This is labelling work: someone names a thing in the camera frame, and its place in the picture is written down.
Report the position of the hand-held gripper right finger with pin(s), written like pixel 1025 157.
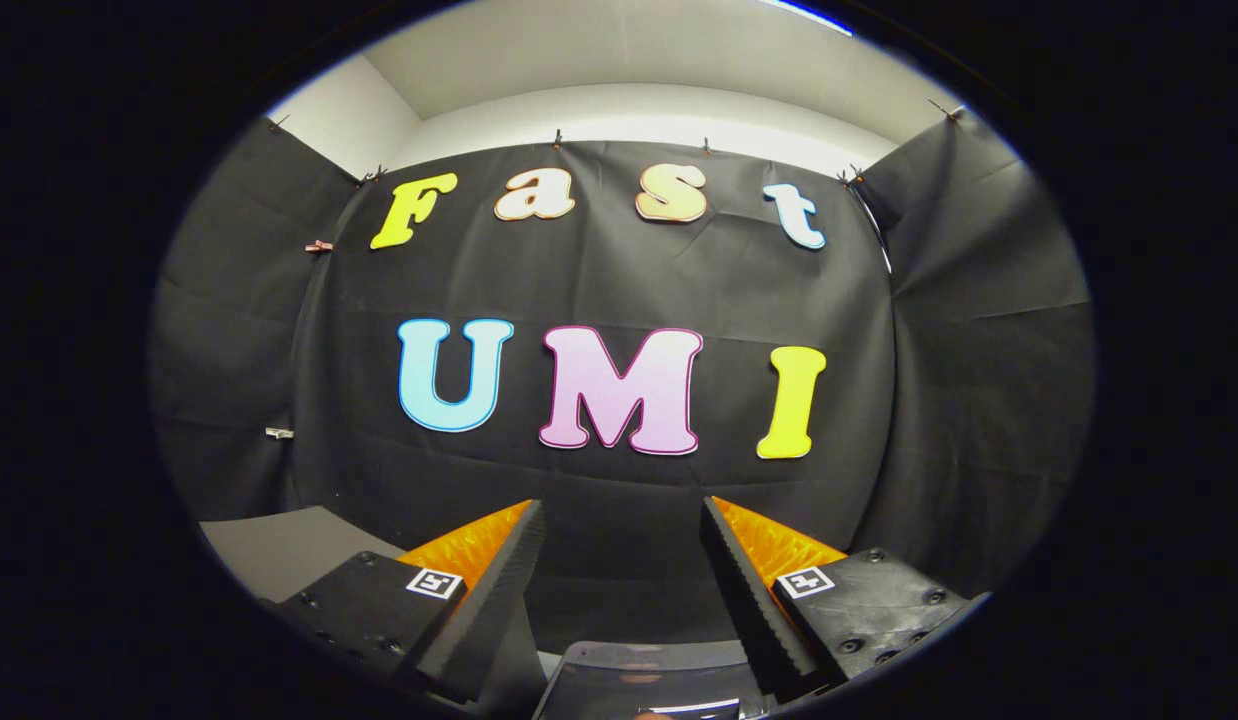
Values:
pixel 744 600

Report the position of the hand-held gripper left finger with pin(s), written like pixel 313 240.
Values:
pixel 494 600

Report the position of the dark glass washing machine lid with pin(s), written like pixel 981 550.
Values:
pixel 629 675

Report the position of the silver cloth clip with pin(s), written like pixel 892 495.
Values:
pixel 279 433

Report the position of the copper cloth clip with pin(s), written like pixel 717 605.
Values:
pixel 319 246

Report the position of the row of small dark clips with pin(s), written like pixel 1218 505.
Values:
pixel 557 138

